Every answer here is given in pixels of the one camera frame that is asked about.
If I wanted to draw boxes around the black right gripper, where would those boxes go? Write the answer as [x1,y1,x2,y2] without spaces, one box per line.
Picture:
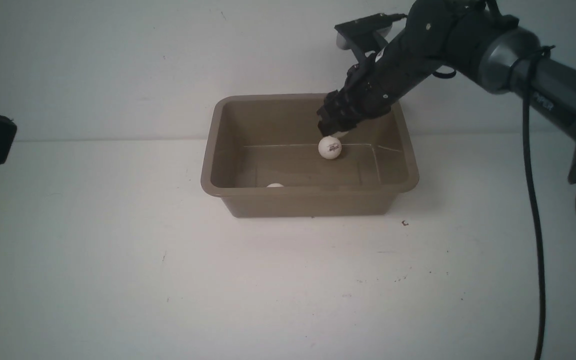
[317,0,469,137]

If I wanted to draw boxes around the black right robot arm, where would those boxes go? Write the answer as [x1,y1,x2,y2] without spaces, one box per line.
[317,0,576,210]

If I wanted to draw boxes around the tan plastic storage bin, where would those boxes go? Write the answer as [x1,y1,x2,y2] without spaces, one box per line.
[200,93,419,218]

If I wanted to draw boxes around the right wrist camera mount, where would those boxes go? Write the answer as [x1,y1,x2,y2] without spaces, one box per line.
[334,13,407,64]

